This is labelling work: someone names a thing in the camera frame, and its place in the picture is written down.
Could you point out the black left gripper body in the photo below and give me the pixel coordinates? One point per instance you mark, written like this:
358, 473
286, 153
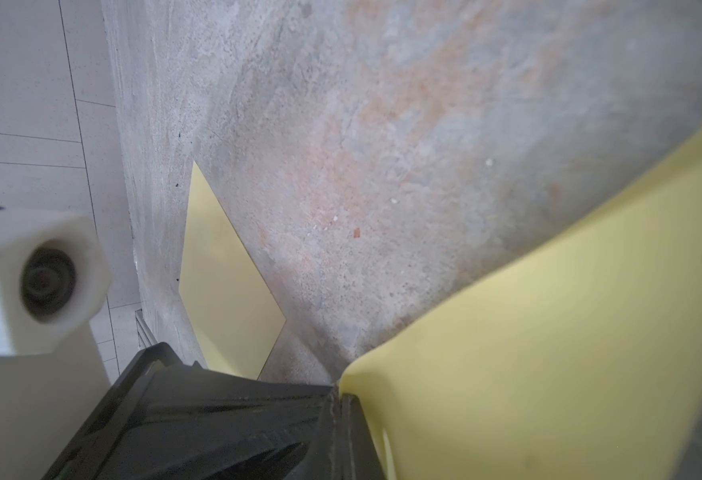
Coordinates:
162, 419

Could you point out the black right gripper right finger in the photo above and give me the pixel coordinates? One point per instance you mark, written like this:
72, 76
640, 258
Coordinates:
358, 456

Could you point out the yellow square paper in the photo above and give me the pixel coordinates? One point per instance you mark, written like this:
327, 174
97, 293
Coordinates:
581, 360

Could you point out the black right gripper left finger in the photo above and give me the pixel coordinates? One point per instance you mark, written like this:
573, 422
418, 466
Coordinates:
321, 460

